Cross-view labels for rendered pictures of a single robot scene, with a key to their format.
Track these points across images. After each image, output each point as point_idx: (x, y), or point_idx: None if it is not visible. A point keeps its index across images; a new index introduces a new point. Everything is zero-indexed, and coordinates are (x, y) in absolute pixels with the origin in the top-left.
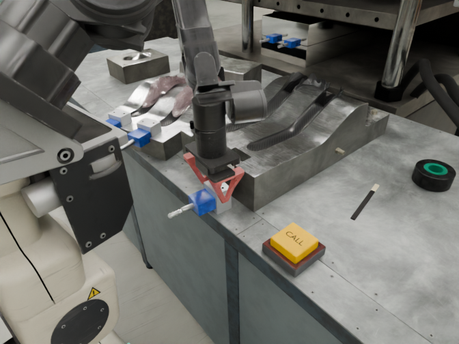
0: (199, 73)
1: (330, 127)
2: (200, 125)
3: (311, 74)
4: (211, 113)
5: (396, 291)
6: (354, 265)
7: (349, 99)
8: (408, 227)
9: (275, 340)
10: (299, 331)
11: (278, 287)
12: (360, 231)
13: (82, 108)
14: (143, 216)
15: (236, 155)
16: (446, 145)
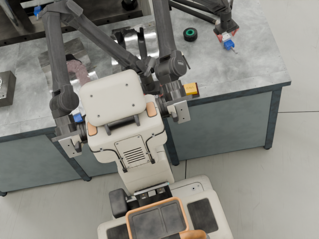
0: (141, 68)
1: (155, 46)
2: (149, 82)
3: (123, 30)
4: (151, 76)
5: (219, 76)
6: (205, 80)
7: (148, 30)
8: (203, 58)
9: (192, 126)
10: (201, 113)
11: (188, 107)
12: (195, 70)
13: (22, 133)
14: (84, 152)
15: (158, 81)
16: (178, 17)
